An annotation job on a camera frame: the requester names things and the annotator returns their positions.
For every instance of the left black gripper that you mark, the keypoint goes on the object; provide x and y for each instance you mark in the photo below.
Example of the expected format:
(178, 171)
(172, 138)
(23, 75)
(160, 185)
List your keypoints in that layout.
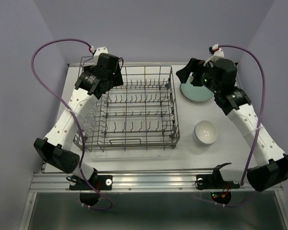
(117, 77)

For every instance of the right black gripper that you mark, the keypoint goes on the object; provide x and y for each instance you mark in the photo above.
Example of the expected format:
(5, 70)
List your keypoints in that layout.
(193, 66)

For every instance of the light green flower plate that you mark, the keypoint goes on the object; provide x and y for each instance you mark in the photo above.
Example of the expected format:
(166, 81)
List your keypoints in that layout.
(195, 94)

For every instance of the white ribbed bowl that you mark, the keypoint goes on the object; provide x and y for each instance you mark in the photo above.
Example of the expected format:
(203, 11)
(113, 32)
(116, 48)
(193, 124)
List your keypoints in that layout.
(205, 133)

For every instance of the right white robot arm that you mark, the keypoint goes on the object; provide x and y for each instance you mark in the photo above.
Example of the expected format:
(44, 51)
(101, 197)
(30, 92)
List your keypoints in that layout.
(271, 161)

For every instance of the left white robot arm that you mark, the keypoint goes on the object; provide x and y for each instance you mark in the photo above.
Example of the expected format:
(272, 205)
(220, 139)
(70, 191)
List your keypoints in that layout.
(55, 147)

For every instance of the clear glass cup front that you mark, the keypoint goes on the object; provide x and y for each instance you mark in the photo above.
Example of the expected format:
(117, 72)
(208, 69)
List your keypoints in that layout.
(88, 125)

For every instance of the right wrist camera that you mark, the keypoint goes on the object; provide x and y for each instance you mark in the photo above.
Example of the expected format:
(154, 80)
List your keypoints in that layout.
(216, 53)

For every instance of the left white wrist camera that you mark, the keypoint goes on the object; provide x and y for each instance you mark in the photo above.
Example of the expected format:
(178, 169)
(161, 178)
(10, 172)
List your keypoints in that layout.
(97, 51)

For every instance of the grey wire dish rack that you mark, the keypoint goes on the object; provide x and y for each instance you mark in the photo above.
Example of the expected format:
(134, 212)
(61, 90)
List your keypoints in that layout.
(140, 114)

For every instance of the aluminium mounting rail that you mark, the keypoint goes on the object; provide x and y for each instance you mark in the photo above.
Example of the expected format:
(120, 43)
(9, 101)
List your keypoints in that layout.
(127, 181)

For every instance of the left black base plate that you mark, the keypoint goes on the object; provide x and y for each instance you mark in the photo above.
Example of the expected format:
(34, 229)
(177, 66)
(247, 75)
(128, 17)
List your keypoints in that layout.
(99, 182)

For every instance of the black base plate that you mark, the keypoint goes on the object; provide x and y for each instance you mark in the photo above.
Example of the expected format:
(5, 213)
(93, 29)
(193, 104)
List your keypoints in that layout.
(99, 182)
(213, 181)

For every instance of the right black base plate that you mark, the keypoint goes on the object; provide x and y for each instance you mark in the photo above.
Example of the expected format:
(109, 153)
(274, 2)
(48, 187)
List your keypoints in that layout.
(213, 181)

